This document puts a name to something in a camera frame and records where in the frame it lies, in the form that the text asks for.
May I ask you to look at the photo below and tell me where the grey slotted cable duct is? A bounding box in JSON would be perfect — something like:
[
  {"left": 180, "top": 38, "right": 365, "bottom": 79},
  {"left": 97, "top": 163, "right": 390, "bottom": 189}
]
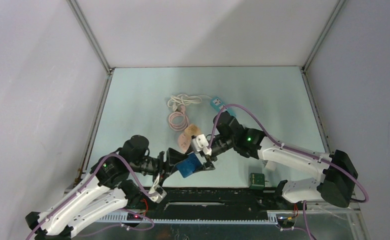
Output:
[{"left": 69, "top": 211, "right": 295, "bottom": 226}]

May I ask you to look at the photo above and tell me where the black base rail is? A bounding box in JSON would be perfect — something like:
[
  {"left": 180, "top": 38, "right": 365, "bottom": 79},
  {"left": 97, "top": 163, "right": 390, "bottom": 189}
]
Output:
[{"left": 126, "top": 187, "right": 303, "bottom": 222}]

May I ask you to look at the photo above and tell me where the small white plug adapter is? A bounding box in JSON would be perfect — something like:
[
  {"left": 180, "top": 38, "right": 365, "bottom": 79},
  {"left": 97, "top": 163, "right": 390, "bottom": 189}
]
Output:
[{"left": 264, "top": 160, "right": 276, "bottom": 172}]

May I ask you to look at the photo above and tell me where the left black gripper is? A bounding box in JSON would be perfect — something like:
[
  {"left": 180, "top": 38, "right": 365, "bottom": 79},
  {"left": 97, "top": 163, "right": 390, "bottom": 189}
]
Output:
[{"left": 130, "top": 147, "right": 188, "bottom": 187}]

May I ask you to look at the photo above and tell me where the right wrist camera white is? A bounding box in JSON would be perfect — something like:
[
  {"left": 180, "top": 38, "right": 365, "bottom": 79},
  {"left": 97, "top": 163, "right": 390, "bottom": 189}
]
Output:
[{"left": 191, "top": 134, "right": 212, "bottom": 155}]

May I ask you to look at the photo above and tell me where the green cube plug adapter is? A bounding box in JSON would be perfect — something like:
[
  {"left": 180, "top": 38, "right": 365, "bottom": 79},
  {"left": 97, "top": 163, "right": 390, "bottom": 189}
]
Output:
[{"left": 248, "top": 172, "right": 269, "bottom": 190}]

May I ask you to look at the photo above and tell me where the white coiled power cord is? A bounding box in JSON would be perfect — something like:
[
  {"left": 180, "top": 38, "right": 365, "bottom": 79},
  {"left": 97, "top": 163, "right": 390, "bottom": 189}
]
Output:
[{"left": 167, "top": 93, "right": 213, "bottom": 109}]

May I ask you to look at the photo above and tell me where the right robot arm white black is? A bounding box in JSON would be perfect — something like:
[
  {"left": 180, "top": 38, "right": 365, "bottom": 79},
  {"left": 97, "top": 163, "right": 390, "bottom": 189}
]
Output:
[{"left": 190, "top": 112, "right": 358, "bottom": 209}]

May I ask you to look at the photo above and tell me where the yellow cube plug adapter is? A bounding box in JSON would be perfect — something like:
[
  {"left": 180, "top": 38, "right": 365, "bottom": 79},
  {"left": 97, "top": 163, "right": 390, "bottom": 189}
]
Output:
[{"left": 184, "top": 123, "right": 202, "bottom": 139}]

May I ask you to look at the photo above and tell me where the blue cube plug adapter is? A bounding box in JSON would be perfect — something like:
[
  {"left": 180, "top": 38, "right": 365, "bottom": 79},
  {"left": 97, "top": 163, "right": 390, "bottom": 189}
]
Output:
[{"left": 176, "top": 153, "right": 202, "bottom": 178}]

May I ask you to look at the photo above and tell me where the pink round power socket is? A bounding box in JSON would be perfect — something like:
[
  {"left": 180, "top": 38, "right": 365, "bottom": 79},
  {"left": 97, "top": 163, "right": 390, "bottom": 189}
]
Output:
[{"left": 177, "top": 132, "right": 192, "bottom": 153}]

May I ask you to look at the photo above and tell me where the teal power strip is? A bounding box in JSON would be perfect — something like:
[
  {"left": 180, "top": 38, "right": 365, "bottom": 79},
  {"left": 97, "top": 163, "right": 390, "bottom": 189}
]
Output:
[{"left": 209, "top": 96, "right": 236, "bottom": 117}]

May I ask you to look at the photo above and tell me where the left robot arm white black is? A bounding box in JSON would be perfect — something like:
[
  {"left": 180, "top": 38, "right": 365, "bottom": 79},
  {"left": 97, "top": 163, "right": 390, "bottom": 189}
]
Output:
[{"left": 25, "top": 134, "right": 216, "bottom": 240}]

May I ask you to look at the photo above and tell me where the pink coiled cord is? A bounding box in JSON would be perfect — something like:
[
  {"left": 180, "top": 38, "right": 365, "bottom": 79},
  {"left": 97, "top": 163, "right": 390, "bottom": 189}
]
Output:
[{"left": 167, "top": 105, "right": 189, "bottom": 131}]

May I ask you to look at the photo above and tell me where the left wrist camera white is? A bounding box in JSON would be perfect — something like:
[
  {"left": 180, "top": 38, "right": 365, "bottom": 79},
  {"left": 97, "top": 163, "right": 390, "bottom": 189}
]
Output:
[{"left": 148, "top": 175, "right": 167, "bottom": 203}]

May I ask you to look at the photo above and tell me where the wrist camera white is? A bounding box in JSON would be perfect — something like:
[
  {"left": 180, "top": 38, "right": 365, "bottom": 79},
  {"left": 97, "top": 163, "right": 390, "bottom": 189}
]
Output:
[
  {"left": 148, "top": 175, "right": 167, "bottom": 203},
  {"left": 191, "top": 134, "right": 212, "bottom": 155}
]

